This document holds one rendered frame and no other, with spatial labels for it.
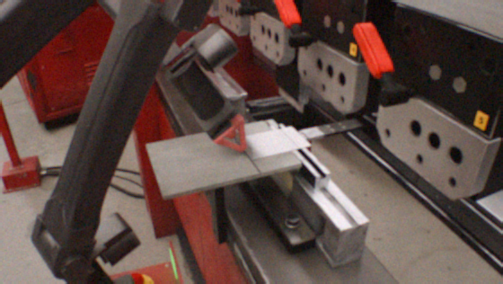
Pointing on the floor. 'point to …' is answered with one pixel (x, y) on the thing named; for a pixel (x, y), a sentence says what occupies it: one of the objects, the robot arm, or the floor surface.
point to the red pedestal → (19, 174)
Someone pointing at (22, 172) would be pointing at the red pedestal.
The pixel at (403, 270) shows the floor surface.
